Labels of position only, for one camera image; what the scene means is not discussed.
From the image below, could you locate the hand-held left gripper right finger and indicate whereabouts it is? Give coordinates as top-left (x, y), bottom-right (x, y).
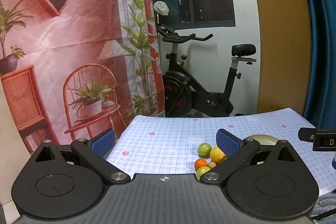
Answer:
top-left (200, 129), bottom-right (306, 184)

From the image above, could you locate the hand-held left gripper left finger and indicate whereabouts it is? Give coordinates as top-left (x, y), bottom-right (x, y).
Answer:
top-left (28, 129), bottom-right (131, 186)

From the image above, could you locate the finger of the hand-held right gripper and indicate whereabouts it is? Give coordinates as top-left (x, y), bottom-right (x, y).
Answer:
top-left (298, 127), bottom-right (319, 143)

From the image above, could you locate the yellow lemon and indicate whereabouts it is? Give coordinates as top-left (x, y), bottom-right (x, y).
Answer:
top-left (210, 146), bottom-right (227, 164)

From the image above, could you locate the green round fruit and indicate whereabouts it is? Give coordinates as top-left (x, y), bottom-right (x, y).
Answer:
top-left (196, 166), bottom-right (215, 180)
top-left (198, 143), bottom-right (212, 156)

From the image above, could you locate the beige plate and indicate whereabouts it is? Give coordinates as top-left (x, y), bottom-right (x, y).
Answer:
top-left (245, 135), bottom-right (279, 146)

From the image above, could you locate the orange tangerine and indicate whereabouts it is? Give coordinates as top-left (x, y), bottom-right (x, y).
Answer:
top-left (194, 158), bottom-right (208, 170)

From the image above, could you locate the blue plaid tablecloth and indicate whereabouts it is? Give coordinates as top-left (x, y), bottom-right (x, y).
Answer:
top-left (106, 108), bottom-right (336, 205)

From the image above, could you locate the grey blue rug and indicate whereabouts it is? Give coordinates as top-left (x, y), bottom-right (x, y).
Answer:
top-left (311, 191), bottom-right (336, 218)

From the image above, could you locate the black exercise bike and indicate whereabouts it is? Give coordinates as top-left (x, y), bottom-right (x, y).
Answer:
top-left (155, 11), bottom-right (257, 118)

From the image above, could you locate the blue curtain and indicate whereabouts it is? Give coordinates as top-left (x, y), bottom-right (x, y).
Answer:
top-left (294, 0), bottom-right (336, 130)

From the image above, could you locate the wooden door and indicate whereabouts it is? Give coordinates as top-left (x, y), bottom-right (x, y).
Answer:
top-left (245, 0), bottom-right (313, 115)

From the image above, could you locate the printed backdrop cloth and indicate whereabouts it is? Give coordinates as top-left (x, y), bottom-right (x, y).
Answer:
top-left (0, 0), bottom-right (165, 159)

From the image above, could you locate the white cloth cap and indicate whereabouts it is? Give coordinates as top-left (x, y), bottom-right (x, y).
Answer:
top-left (154, 1), bottom-right (169, 16)

